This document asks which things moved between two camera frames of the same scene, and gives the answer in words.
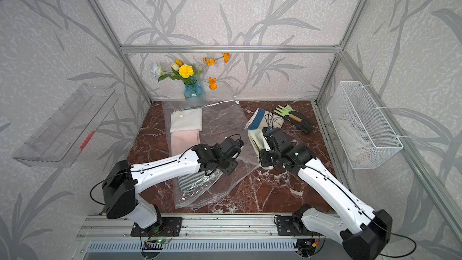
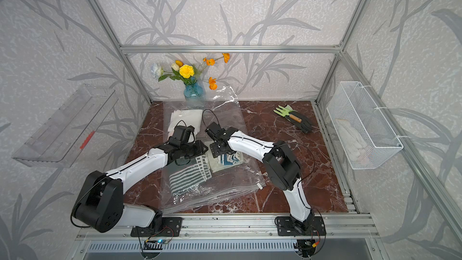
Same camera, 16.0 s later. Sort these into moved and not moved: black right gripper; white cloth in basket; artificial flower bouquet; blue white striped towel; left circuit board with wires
Moved: blue white striped towel; black right gripper
Not moved: artificial flower bouquet; white cloth in basket; left circuit board with wires
